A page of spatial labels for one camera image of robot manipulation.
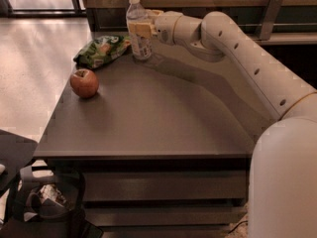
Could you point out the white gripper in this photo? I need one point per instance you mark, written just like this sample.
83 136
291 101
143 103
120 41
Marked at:
164 26

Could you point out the metal railing bracket right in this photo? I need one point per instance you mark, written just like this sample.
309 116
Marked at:
265 27

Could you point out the red apple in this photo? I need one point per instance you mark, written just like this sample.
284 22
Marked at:
84 83

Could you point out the dark side table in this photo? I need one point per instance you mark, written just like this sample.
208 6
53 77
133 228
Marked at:
15 152

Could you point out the green rice chip bag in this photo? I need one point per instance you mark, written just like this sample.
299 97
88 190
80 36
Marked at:
101 51

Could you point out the blue plastic water bottle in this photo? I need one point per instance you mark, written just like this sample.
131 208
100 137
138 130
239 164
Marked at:
141 47

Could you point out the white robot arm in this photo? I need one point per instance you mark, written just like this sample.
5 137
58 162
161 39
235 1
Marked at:
283 173

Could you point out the black tote bag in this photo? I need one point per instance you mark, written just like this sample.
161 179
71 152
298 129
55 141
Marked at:
46 202

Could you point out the grey drawer cabinet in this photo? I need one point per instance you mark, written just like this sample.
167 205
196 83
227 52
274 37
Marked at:
165 146

